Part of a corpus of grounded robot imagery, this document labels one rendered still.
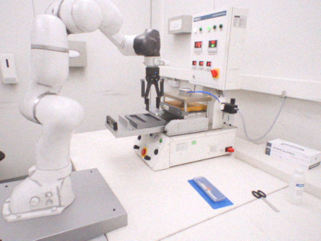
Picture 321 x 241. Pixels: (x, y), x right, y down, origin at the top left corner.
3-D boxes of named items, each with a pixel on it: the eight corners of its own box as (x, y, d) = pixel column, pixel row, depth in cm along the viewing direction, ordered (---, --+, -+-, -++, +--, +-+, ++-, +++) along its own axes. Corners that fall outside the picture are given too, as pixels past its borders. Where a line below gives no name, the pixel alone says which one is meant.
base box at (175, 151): (199, 137, 172) (201, 115, 167) (237, 157, 140) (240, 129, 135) (132, 148, 148) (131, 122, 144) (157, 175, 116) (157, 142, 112)
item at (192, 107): (187, 105, 151) (187, 91, 149) (208, 112, 132) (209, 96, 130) (163, 107, 144) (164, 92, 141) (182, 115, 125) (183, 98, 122)
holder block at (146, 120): (150, 116, 141) (150, 112, 140) (165, 125, 124) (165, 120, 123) (124, 119, 134) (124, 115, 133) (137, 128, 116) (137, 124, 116)
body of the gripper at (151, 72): (156, 66, 128) (156, 83, 130) (142, 66, 124) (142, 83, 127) (163, 67, 121) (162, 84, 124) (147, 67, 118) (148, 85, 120)
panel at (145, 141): (133, 148, 146) (144, 122, 145) (152, 169, 121) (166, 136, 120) (130, 148, 145) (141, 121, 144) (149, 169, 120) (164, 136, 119)
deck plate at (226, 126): (201, 114, 168) (201, 113, 167) (237, 127, 138) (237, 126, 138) (143, 121, 148) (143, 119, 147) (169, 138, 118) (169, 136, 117)
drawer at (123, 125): (152, 121, 143) (152, 109, 141) (169, 132, 125) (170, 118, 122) (104, 127, 130) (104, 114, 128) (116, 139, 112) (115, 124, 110)
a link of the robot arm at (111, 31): (118, 0, 88) (159, 39, 115) (85, 4, 98) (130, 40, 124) (111, 27, 87) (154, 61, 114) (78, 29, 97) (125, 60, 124)
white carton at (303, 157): (276, 149, 140) (278, 137, 138) (319, 164, 122) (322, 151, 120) (264, 153, 134) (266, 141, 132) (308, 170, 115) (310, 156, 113)
